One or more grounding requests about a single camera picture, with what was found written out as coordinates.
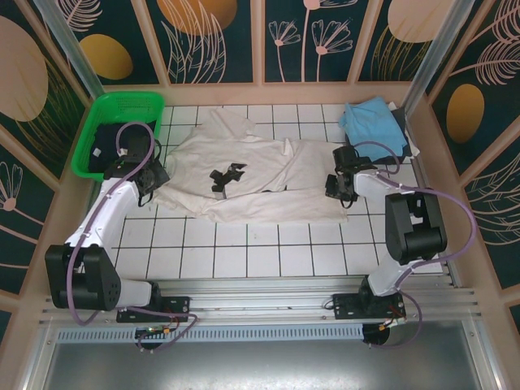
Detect green plastic basket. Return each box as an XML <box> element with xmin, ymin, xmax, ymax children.
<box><xmin>71</xmin><ymin>92</ymin><xmax>166</xmax><ymax>182</ymax></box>

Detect white printed t-shirt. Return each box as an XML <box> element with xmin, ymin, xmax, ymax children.
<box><xmin>152</xmin><ymin>107</ymin><xmax>350</xmax><ymax>224</ymax></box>

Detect navy t-shirt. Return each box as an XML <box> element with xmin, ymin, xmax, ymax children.
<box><xmin>87</xmin><ymin>119</ymin><xmax>159</xmax><ymax>174</ymax></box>

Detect light blue t-shirt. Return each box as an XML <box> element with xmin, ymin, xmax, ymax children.
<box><xmin>339</xmin><ymin>96</ymin><xmax>410</xmax><ymax>158</ymax></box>

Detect folded dark grey garment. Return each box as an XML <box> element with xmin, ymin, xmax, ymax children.
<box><xmin>388</xmin><ymin>101</ymin><xmax>422</xmax><ymax>159</ymax></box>

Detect grey metal plate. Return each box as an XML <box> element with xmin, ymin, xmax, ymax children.
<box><xmin>24</xmin><ymin>320</ymin><xmax>501</xmax><ymax>390</ymax></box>

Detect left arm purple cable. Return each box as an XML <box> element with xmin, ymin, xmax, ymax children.
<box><xmin>67</xmin><ymin>121</ymin><xmax>200</xmax><ymax>354</ymax></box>

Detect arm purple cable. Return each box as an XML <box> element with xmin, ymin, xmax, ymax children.
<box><xmin>67</xmin><ymin>121</ymin><xmax>200</xmax><ymax>354</ymax></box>
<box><xmin>352</xmin><ymin>141</ymin><xmax>476</xmax><ymax>350</ymax></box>

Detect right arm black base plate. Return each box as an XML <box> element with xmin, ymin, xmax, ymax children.
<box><xmin>331</xmin><ymin>292</ymin><xmax>407</xmax><ymax>322</ymax></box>

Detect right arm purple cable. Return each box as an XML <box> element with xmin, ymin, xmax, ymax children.
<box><xmin>352</xmin><ymin>141</ymin><xmax>476</xmax><ymax>350</ymax></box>

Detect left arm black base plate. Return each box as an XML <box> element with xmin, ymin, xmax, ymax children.
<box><xmin>116</xmin><ymin>295</ymin><xmax>192</xmax><ymax>324</ymax></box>

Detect aluminium mounting rail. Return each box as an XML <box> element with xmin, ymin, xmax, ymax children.
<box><xmin>38</xmin><ymin>278</ymin><xmax>480</xmax><ymax>326</ymax></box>

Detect aluminium frame post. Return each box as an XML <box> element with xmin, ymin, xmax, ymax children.
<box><xmin>400</xmin><ymin>0</ymin><xmax>464</xmax><ymax>115</ymax></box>
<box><xmin>32</xmin><ymin>0</ymin><xmax>119</xmax><ymax>106</ymax></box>

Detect small wired connector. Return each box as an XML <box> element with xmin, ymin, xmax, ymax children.
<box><xmin>379</xmin><ymin>308</ymin><xmax>407</xmax><ymax>331</ymax></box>
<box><xmin>136</xmin><ymin>324</ymin><xmax>180</xmax><ymax>339</ymax></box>

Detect slotted grey cable duct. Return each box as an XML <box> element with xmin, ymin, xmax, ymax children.
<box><xmin>56</xmin><ymin>323</ymin><xmax>365</xmax><ymax>343</ymax></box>

